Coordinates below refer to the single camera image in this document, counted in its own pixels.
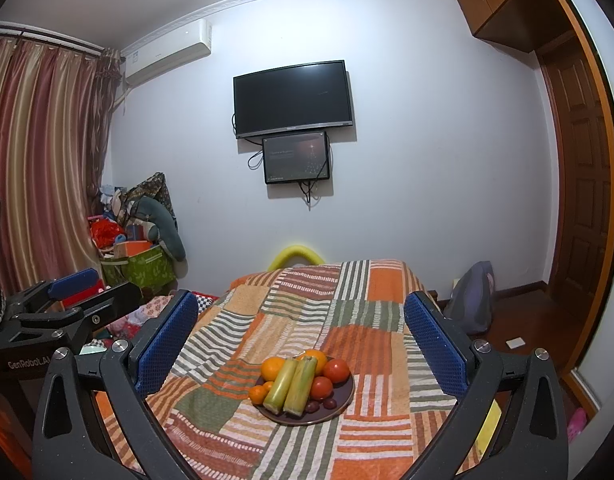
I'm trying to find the dark patterned bag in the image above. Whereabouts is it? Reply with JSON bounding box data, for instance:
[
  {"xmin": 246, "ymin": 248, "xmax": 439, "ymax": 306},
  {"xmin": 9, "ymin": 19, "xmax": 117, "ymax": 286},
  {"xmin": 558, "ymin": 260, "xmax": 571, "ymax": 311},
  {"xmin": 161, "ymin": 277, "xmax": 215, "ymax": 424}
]
[{"xmin": 124, "ymin": 172, "xmax": 178, "ymax": 221}]

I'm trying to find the wooden overhead cabinet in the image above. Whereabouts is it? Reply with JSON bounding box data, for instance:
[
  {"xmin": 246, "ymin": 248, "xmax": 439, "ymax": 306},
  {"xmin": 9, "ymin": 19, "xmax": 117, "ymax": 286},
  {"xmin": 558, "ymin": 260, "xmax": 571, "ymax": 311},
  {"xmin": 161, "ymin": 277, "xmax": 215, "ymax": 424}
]
[{"xmin": 454, "ymin": 0, "xmax": 578, "ymax": 53}]

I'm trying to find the white air conditioner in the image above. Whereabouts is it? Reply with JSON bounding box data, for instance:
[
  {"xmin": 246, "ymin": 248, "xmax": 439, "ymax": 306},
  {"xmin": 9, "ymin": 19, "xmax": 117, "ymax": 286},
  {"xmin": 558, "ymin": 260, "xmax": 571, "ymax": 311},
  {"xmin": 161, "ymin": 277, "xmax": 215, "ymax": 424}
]
[{"xmin": 121, "ymin": 18, "xmax": 214, "ymax": 87}]

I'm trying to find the striped patchwork blanket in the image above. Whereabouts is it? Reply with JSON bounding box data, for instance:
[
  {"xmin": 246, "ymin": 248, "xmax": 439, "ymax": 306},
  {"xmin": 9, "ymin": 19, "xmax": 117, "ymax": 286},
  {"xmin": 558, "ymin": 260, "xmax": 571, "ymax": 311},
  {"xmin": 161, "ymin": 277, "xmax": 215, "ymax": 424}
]
[{"xmin": 94, "ymin": 259, "xmax": 492, "ymax": 480}]

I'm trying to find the small mandarin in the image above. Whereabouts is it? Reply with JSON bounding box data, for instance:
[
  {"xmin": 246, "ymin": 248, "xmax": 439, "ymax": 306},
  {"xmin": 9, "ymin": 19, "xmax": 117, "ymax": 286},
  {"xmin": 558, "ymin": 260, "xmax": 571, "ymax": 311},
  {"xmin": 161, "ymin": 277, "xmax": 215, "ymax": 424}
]
[{"xmin": 249, "ymin": 381, "xmax": 274, "ymax": 406}]

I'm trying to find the small black monitor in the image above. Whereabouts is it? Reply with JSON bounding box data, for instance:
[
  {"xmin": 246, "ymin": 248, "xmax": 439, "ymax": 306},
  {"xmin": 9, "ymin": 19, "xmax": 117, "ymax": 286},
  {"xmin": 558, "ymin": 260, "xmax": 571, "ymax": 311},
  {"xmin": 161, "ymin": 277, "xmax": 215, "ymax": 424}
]
[{"xmin": 262, "ymin": 131, "xmax": 331, "ymax": 185}]

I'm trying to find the yellow bed sheet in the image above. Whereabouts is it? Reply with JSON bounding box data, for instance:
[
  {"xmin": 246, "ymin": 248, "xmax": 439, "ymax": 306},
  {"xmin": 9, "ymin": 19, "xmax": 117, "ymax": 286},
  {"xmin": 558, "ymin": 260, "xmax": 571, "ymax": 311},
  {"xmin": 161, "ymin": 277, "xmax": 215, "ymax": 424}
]
[{"xmin": 477, "ymin": 399, "xmax": 502, "ymax": 457}]

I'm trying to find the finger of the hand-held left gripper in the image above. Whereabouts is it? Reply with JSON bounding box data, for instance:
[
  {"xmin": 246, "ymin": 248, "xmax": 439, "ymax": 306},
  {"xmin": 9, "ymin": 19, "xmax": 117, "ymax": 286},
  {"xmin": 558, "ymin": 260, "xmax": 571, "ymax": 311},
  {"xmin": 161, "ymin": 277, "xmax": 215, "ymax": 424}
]
[
  {"xmin": 4, "ymin": 268, "xmax": 102, "ymax": 313},
  {"xmin": 7, "ymin": 281, "xmax": 144, "ymax": 356}
]

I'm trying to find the striped curtain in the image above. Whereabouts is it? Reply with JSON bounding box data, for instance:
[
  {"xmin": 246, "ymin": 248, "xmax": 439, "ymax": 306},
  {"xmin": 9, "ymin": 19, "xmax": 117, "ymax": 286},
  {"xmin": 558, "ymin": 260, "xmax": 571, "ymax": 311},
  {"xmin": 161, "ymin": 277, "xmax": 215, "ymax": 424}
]
[{"xmin": 0, "ymin": 22, "xmax": 122, "ymax": 301}]

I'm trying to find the black cable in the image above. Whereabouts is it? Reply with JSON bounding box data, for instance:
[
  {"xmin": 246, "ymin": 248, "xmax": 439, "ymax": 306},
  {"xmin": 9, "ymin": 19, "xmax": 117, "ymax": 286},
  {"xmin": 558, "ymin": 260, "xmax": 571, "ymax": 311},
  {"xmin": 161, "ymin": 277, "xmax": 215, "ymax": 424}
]
[{"xmin": 298, "ymin": 180, "xmax": 320, "ymax": 208}]

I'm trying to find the red plastic bag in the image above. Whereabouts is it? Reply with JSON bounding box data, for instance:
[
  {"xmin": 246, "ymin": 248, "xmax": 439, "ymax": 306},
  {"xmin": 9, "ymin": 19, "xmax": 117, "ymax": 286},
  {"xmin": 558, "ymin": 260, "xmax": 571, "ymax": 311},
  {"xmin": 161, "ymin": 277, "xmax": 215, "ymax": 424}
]
[{"xmin": 90, "ymin": 220, "xmax": 126, "ymax": 250}]

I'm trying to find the red tomato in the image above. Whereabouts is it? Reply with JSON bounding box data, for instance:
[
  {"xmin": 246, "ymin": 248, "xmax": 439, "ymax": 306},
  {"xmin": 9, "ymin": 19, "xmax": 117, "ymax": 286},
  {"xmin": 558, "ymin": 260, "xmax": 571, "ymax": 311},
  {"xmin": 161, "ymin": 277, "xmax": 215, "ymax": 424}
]
[
  {"xmin": 310, "ymin": 376, "xmax": 334, "ymax": 401},
  {"xmin": 322, "ymin": 358, "xmax": 351, "ymax": 385}
]

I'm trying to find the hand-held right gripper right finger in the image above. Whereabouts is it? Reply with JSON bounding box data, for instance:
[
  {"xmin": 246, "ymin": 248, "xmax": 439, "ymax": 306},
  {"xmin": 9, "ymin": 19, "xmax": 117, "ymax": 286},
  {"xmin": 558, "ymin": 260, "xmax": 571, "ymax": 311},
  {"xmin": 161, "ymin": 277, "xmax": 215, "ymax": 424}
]
[{"xmin": 404, "ymin": 290, "xmax": 570, "ymax": 480}]

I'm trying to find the purple plate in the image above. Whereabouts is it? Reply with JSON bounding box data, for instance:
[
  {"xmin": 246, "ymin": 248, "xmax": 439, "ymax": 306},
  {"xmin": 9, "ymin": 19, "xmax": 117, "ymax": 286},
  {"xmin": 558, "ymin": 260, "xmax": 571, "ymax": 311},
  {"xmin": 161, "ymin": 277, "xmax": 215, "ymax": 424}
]
[{"xmin": 253, "ymin": 355, "xmax": 355, "ymax": 427}]

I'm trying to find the brown wooden door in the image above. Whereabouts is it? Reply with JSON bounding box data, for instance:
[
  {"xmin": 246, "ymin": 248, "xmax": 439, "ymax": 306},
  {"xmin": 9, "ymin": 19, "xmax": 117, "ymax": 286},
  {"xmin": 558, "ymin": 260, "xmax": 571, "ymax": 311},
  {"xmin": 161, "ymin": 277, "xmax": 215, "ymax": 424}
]
[{"xmin": 534, "ymin": 45, "xmax": 614, "ymax": 311}]

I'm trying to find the orange box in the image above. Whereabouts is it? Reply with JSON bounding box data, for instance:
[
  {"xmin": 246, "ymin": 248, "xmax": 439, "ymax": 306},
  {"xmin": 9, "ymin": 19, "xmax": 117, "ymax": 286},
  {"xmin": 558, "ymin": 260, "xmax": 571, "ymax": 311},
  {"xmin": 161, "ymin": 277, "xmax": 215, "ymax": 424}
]
[{"xmin": 114, "ymin": 241, "xmax": 152, "ymax": 259}]

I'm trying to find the green storage box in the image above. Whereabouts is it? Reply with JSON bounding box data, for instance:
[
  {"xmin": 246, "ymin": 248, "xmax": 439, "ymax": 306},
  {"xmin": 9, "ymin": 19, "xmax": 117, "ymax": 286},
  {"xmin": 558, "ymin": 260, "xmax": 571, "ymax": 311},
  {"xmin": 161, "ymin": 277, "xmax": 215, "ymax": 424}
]
[{"xmin": 101, "ymin": 242, "xmax": 180, "ymax": 291}]

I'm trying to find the yellow foam tube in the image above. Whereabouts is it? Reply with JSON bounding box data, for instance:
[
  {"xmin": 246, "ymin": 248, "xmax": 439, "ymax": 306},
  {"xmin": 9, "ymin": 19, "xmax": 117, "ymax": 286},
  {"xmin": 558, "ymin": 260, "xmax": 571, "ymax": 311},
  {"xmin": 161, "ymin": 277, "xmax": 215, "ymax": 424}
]
[{"xmin": 267, "ymin": 245, "xmax": 328, "ymax": 273}]

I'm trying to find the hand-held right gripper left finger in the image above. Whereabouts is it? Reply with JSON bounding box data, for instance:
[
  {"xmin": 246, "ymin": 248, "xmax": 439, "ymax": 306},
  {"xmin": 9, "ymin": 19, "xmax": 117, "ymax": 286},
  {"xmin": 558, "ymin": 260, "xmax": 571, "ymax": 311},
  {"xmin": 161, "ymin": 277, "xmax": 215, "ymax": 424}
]
[{"xmin": 32, "ymin": 290, "xmax": 200, "ymax": 480}]

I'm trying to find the floral cloth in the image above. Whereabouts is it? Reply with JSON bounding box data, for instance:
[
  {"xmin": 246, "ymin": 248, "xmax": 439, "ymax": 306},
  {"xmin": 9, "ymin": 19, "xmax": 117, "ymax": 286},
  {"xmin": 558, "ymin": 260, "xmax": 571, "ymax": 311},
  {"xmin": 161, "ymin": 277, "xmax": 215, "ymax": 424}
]
[{"xmin": 114, "ymin": 295, "xmax": 180, "ymax": 341}]

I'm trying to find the grey-purple bag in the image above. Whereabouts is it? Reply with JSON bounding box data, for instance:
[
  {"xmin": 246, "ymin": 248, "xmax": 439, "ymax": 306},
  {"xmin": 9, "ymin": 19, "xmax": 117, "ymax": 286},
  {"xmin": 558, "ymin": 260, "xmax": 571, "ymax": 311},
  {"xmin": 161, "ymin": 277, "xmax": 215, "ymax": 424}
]
[{"xmin": 444, "ymin": 261, "xmax": 496, "ymax": 336}]

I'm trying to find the grey-blue plush toy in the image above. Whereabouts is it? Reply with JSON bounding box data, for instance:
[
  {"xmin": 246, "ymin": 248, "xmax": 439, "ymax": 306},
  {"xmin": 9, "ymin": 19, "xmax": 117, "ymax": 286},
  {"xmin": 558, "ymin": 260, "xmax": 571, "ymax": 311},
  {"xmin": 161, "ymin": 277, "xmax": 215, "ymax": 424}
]
[{"xmin": 132, "ymin": 195, "xmax": 186, "ymax": 261}]

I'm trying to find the pink slipper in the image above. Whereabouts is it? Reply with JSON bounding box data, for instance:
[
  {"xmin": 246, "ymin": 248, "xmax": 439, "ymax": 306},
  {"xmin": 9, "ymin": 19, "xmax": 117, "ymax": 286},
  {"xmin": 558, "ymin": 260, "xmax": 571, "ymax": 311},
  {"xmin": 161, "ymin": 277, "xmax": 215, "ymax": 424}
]
[{"xmin": 567, "ymin": 406, "xmax": 588, "ymax": 443}]

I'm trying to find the yellow-green sugarcane piece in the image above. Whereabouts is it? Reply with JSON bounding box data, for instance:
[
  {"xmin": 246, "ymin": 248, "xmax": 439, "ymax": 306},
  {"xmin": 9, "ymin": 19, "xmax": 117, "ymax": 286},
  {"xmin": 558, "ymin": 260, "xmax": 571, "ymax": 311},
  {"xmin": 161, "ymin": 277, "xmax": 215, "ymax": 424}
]
[
  {"xmin": 263, "ymin": 357, "xmax": 298, "ymax": 409},
  {"xmin": 283, "ymin": 356, "xmax": 318, "ymax": 417}
]

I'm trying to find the black wall television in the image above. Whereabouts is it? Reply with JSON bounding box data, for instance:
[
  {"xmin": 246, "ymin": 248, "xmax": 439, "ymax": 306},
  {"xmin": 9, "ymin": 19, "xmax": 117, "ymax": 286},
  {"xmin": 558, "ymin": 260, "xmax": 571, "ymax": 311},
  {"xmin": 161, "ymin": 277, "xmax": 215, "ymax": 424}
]
[{"xmin": 233, "ymin": 59, "xmax": 355, "ymax": 140}]

